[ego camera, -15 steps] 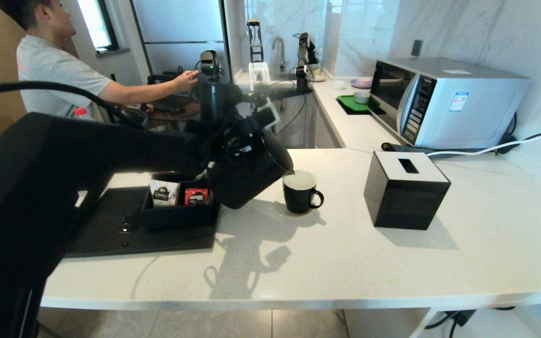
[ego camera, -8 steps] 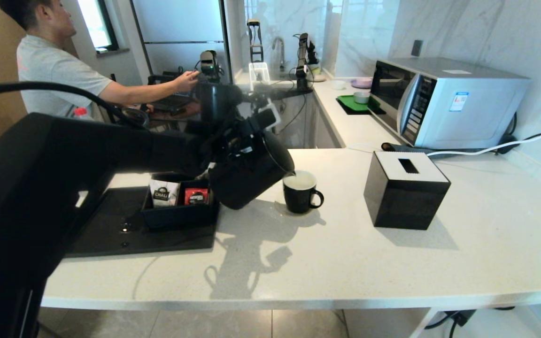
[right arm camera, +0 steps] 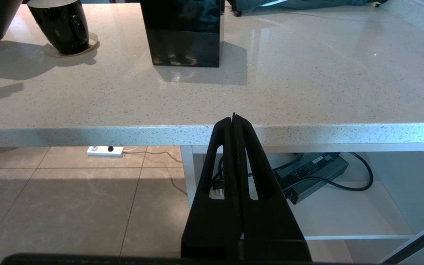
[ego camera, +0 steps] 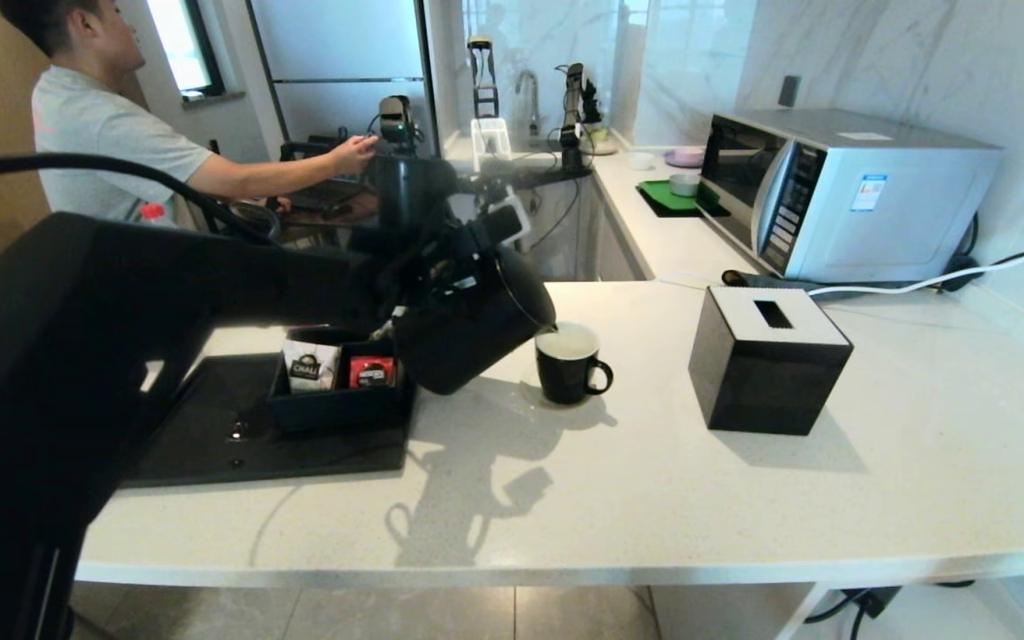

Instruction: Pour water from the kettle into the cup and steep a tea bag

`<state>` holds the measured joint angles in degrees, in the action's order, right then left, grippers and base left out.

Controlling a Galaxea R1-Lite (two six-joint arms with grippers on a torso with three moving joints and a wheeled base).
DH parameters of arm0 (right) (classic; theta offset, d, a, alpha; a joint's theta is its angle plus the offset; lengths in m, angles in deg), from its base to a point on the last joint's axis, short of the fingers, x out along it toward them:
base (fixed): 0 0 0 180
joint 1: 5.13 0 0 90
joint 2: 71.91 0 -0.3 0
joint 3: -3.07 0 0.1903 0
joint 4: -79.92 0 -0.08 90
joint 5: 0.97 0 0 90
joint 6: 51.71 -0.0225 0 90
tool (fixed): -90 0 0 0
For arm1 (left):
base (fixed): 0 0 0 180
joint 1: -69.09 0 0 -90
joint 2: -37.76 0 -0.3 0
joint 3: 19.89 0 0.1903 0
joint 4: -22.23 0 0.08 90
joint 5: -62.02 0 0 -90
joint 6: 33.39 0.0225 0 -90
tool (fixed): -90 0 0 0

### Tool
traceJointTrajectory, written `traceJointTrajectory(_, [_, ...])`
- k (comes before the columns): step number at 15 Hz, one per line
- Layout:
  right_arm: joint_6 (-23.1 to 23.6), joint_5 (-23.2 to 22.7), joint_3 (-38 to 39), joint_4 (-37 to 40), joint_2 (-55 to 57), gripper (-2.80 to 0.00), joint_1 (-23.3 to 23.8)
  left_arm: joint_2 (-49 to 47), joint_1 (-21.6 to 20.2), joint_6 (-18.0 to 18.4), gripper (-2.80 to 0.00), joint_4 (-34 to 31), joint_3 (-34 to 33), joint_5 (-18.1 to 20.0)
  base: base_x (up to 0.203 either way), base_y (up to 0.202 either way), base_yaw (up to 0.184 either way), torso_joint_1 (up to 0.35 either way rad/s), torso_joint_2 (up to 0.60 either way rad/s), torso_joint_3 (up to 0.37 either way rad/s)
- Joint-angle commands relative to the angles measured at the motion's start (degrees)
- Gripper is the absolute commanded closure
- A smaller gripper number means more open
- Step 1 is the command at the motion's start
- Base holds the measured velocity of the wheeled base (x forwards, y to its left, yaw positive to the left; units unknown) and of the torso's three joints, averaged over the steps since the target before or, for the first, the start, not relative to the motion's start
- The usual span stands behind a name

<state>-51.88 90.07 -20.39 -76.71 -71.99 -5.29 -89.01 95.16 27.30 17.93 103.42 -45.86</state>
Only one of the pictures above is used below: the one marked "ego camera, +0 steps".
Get black electric kettle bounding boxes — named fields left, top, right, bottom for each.
left=392, top=244, right=559, bottom=396

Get black jointed arm white joint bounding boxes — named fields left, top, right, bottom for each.
left=552, top=62, right=604, bottom=174

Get black jointed control arm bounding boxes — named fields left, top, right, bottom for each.
left=276, top=138, right=344, bottom=165

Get white tea bag packet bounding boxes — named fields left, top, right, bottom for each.
left=283, top=340, right=341, bottom=394

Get red drink packet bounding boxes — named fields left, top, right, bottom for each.
left=349, top=356, right=396, bottom=388

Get black laptop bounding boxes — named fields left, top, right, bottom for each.
left=281, top=138, right=371, bottom=214

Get white plastic basket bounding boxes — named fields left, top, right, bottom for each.
left=471, top=118, right=513, bottom=175

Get black organizer box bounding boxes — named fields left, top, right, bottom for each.
left=265, top=327, right=415, bottom=435

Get black platform stand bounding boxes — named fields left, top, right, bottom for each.
left=454, top=163, right=595, bottom=284

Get round translucent coaster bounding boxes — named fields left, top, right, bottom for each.
left=516, top=364, right=606, bottom=412

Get black mug white inside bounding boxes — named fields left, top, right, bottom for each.
left=535, top=322, right=615, bottom=406

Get black serving tray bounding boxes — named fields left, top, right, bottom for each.
left=121, top=354, right=415, bottom=488

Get silver refrigerator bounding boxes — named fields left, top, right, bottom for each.
left=245, top=0, right=455, bottom=284

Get chrome faucet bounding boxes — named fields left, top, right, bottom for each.
left=515, top=71, right=541, bottom=139

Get green tray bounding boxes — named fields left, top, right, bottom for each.
left=636, top=180, right=732, bottom=220

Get black framed window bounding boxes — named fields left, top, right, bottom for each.
left=146, top=0, right=228, bottom=100

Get man in grey shirt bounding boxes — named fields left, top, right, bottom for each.
left=0, top=0, right=380, bottom=223

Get black tissue box white top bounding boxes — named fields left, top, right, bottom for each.
left=688, top=286, right=854, bottom=437

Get silver microwave oven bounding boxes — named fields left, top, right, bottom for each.
left=699, top=109, right=1004, bottom=285

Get black camera on stand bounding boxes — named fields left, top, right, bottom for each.
left=377, top=95, right=424, bottom=159

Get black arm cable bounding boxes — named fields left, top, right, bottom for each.
left=0, top=153, right=282, bottom=245

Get white power cable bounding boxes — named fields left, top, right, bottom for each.
left=805, top=191, right=1024, bottom=300

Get black appliance cable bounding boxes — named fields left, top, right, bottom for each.
left=939, top=213, right=1024, bottom=294

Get black power supply cable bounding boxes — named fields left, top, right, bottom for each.
left=801, top=580, right=980, bottom=640

